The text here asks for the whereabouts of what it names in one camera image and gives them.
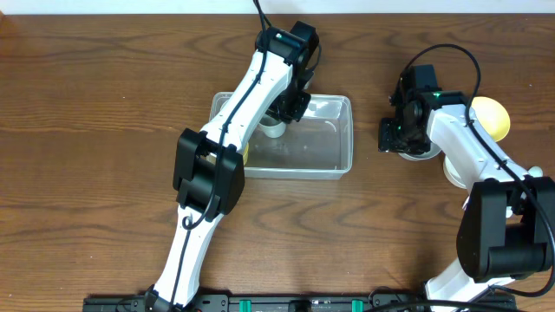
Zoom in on grey plastic cup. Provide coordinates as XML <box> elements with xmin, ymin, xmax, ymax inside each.
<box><xmin>258</xmin><ymin>115</ymin><xmax>286</xmax><ymax>139</ymax></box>

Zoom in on grey plastic bowl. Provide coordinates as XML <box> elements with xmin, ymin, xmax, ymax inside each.
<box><xmin>397</xmin><ymin>141</ymin><xmax>442</xmax><ymax>162</ymax></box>

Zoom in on clear plastic container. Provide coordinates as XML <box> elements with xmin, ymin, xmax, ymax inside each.
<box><xmin>209</xmin><ymin>91</ymin><xmax>354</xmax><ymax>181</ymax></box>

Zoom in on white plastic bowl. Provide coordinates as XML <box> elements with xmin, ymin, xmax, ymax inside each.
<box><xmin>443</xmin><ymin>157</ymin><xmax>467</xmax><ymax>189</ymax></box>

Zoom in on yellow plastic cup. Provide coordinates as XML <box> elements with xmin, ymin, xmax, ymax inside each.
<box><xmin>243</xmin><ymin>142</ymin><xmax>250</xmax><ymax>166</ymax></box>

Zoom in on yellow plastic bowl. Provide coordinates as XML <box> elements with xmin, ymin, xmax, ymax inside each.
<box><xmin>472</xmin><ymin>96</ymin><xmax>511</xmax><ymax>141</ymax></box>

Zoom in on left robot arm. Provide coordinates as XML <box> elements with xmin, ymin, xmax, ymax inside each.
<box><xmin>145</xmin><ymin>22</ymin><xmax>319</xmax><ymax>311</ymax></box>

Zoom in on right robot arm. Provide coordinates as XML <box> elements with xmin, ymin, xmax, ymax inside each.
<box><xmin>378</xmin><ymin>65</ymin><xmax>554</xmax><ymax>302</ymax></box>

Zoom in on white plastic spoon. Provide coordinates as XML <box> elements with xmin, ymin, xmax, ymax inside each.
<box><xmin>506</xmin><ymin>166</ymin><xmax>544</xmax><ymax>218</ymax></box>

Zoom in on black mounting rail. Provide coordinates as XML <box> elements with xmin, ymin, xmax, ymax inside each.
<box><xmin>82</xmin><ymin>290</ymin><xmax>518</xmax><ymax>312</ymax></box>

